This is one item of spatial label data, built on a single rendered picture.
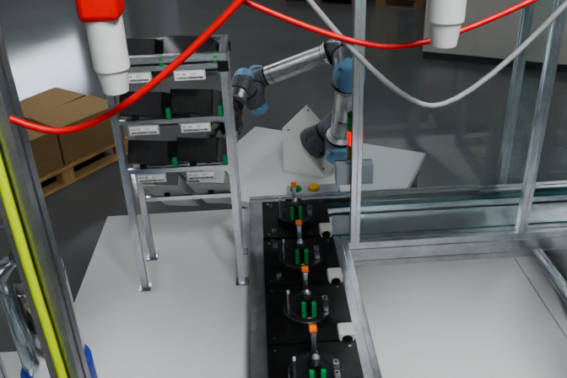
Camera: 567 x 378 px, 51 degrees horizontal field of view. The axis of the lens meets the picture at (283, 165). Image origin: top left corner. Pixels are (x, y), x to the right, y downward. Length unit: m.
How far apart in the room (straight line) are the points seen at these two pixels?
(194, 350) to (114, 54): 1.27
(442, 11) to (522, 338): 1.38
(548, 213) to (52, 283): 1.89
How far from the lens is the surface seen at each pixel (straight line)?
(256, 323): 1.77
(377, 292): 2.02
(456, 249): 2.17
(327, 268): 1.90
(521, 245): 2.25
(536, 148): 2.06
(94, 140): 4.79
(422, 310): 1.97
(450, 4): 0.71
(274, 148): 2.92
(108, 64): 0.72
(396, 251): 2.11
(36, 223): 0.90
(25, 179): 0.87
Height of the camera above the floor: 2.15
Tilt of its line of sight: 28 degrees down
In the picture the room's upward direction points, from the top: 2 degrees counter-clockwise
